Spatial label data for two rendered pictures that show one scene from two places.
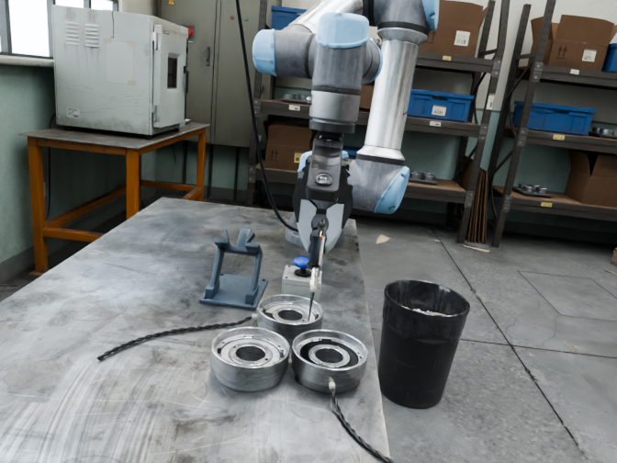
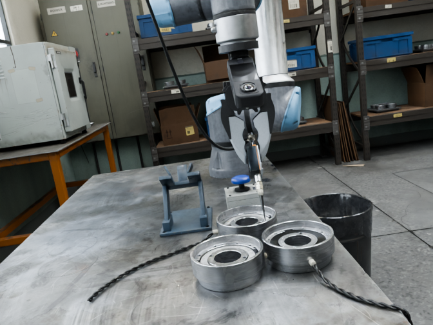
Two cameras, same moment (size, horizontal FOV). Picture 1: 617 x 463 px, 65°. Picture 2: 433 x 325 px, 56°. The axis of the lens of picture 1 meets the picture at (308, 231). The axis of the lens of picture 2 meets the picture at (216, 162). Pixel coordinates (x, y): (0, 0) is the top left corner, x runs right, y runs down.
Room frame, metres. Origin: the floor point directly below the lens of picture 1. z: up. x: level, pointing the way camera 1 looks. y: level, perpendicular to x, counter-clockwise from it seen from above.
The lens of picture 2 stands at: (0.04, 0.08, 1.09)
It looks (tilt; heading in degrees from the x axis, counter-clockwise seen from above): 12 degrees down; 358
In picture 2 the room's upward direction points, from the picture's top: 8 degrees counter-clockwise
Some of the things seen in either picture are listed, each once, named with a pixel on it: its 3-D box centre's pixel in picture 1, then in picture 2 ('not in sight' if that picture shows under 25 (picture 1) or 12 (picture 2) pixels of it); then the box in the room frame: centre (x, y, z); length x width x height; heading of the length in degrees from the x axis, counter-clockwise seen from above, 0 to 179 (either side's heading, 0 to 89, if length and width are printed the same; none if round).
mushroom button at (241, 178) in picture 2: (303, 271); (241, 187); (0.85, 0.00, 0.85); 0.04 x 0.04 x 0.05
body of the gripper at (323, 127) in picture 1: (328, 159); (241, 78); (0.78, -0.02, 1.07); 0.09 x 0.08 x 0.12; 176
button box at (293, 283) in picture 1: (302, 282); (243, 198); (0.85, 0.00, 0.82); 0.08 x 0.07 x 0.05; 179
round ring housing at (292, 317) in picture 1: (289, 320); (247, 226); (0.71, 0.01, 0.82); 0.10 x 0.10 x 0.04
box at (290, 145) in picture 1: (289, 145); (179, 123); (4.30, 0.25, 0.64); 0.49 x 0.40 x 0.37; 94
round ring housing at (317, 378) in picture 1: (328, 360); (298, 246); (0.60, -0.05, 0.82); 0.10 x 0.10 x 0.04
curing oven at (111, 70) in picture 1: (131, 76); (37, 97); (3.02, 1.15, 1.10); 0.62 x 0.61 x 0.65; 179
